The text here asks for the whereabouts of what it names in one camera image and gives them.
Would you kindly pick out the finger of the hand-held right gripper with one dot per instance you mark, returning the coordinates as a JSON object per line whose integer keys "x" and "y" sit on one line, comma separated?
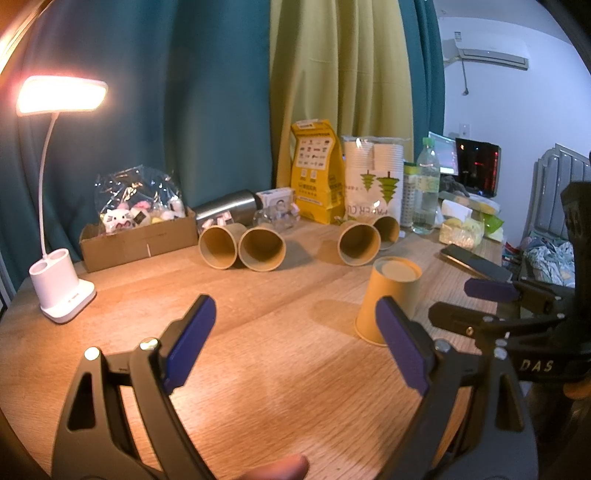
{"x": 489, "y": 289}
{"x": 461, "y": 321}

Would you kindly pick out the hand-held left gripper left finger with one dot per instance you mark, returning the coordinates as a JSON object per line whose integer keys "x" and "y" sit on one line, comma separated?
{"x": 191, "y": 341}

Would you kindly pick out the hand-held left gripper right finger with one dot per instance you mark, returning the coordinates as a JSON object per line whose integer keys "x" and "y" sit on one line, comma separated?
{"x": 401, "y": 341}

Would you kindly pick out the yellow paper cup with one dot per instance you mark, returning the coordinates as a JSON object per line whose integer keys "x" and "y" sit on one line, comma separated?
{"x": 262, "y": 249}
{"x": 392, "y": 288}
{"x": 217, "y": 247}
{"x": 388, "y": 230}
{"x": 359, "y": 244}

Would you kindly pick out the person's left hand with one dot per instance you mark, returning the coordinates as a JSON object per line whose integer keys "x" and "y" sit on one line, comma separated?
{"x": 277, "y": 470}

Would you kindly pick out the black smartphone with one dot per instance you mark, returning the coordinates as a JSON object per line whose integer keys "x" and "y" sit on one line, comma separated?
{"x": 475, "y": 263}

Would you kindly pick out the green packet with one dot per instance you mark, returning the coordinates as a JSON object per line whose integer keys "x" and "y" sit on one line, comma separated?
{"x": 493, "y": 226}

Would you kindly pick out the patterned blanket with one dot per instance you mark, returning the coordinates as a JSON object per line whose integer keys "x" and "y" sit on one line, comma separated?
{"x": 549, "y": 263}

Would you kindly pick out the brown cardboard box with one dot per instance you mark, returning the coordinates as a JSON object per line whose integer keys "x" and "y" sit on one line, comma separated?
{"x": 138, "y": 244}

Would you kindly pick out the clear plastic water bottle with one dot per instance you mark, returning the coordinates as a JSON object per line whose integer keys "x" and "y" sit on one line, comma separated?
{"x": 425, "y": 194}

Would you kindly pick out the grey chair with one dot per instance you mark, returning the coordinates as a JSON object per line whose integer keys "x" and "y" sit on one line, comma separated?
{"x": 558, "y": 194}

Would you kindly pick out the white perforated container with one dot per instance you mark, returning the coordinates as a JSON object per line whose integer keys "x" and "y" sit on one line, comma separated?
{"x": 408, "y": 198}

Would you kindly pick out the black computer case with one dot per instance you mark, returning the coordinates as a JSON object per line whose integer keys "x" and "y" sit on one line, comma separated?
{"x": 478, "y": 166}

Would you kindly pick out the stainless steel bottle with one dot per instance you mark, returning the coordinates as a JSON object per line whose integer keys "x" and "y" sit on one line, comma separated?
{"x": 226, "y": 205}

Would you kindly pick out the clear bag of plush toys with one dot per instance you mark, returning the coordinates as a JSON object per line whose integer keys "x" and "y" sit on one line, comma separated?
{"x": 122, "y": 219}

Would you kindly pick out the computer monitor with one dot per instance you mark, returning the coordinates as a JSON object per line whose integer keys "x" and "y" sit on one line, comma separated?
{"x": 445, "y": 154}

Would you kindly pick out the clear plastic container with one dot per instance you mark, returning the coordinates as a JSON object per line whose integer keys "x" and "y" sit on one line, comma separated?
{"x": 277, "y": 220}

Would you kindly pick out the pack of white paper cups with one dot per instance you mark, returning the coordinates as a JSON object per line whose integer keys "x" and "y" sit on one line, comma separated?
{"x": 374, "y": 189}

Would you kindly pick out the small white box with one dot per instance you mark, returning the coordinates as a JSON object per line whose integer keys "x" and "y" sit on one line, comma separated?
{"x": 277, "y": 198}

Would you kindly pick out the yellow paper bag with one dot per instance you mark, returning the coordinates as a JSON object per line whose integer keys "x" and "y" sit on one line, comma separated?
{"x": 316, "y": 184}

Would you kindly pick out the teal curtain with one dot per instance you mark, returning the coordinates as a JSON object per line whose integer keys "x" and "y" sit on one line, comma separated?
{"x": 138, "y": 92}
{"x": 422, "y": 69}

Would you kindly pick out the white air conditioner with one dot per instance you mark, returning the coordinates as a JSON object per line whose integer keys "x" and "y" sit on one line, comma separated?
{"x": 489, "y": 50}

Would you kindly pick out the yellow curtain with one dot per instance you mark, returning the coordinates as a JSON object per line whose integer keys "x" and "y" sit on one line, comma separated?
{"x": 337, "y": 69}

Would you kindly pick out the white desk lamp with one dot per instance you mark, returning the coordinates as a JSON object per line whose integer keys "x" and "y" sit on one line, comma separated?
{"x": 62, "y": 94}

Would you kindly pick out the white wall socket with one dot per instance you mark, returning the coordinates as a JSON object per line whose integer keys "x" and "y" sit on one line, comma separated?
{"x": 465, "y": 128}

